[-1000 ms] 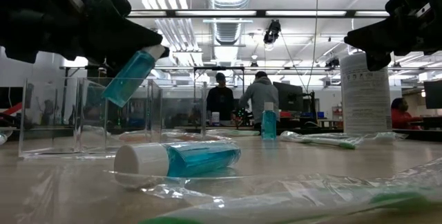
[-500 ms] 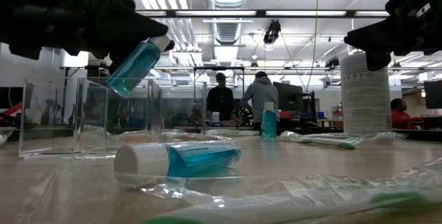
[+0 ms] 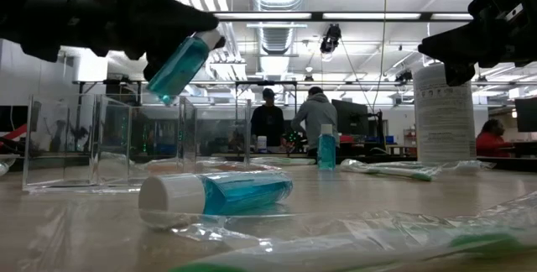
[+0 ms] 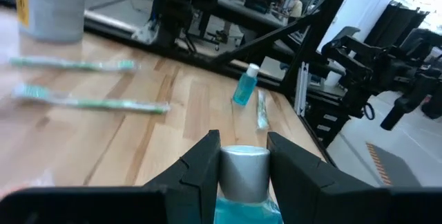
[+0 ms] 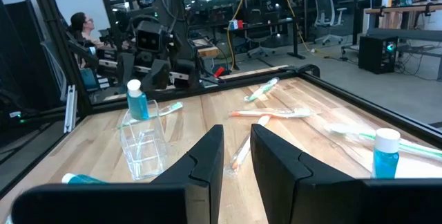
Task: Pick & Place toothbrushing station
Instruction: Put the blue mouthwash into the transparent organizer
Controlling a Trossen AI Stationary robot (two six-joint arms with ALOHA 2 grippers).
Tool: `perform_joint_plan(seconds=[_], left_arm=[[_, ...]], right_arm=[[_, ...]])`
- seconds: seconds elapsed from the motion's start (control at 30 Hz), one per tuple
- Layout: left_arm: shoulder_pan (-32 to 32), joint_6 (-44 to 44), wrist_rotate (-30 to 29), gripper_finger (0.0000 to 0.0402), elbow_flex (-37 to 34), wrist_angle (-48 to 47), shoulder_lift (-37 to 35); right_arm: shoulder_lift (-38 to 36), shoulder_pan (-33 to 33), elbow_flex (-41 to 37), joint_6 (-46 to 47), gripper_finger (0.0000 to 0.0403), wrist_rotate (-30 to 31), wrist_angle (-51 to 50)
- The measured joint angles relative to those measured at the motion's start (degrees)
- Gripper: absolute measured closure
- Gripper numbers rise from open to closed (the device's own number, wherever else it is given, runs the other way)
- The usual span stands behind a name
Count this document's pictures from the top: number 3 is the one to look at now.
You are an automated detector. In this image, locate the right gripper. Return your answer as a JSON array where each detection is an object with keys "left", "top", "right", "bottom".
[{"left": 418, "top": 0, "right": 537, "bottom": 88}]

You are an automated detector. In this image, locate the wrapped orange toothbrush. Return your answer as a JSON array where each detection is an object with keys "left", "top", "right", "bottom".
[
  {"left": 141, "top": 157, "right": 227, "bottom": 173},
  {"left": 196, "top": 160, "right": 287, "bottom": 175}
]

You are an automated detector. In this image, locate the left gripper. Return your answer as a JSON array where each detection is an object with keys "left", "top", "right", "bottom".
[{"left": 0, "top": 0, "right": 220, "bottom": 81}]

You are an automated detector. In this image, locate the black stand frame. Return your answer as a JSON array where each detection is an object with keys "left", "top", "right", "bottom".
[{"left": 233, "top": 80, "right": 299, "bottom": 147}]

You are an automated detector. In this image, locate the clear plastic bag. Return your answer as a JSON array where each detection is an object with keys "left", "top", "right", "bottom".
[{"left": 23, "top": 93, "right": 253, "bottom": 194}]

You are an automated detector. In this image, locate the blue mouthwash bottle white cap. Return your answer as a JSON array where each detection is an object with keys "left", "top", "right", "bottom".
[
  {"left": 138, "top": 170, "right": 294, "bottom": 227},
  {"left": 316, "top": 123, "right": 337, "bottom": 171},
  {"left": 146, "top": 29, "right": 227, "bottom": 106}
]

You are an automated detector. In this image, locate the person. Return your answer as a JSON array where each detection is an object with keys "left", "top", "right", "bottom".
[
  {"left": 250, "top": 87, "right": 285, "bottom": 147},
  {"left": 475, "top": 118, "right": 515, "bottom": 160},
  {"left": 290, "top": 86, "right": 340, "bottom": 158}
]

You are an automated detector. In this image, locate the black monitor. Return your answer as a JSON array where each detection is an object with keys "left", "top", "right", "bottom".
[
  {"left": 0, "top": 105, "right": 29, "bottom": 133},
  {"left": 331, "top": 98, "right": 370, "bottom": 137},
  {"left": 514, "top": 97, "right": 537, "bottom": 133}
]

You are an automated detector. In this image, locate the white wipes canister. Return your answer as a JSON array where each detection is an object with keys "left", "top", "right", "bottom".
[{"left": 413, "top": 62, "right": 477, "bottom": 163}]

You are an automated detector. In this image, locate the black overhead light bar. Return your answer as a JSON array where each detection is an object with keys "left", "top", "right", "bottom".
[{"left": 211, "top": 10, "right": 475, "bottom": 23}]

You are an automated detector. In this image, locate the black ceiling spotlight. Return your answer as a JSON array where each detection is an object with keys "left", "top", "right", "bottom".
[{"left": 319, "top": 23, "right": 343, "bottom": 55}]

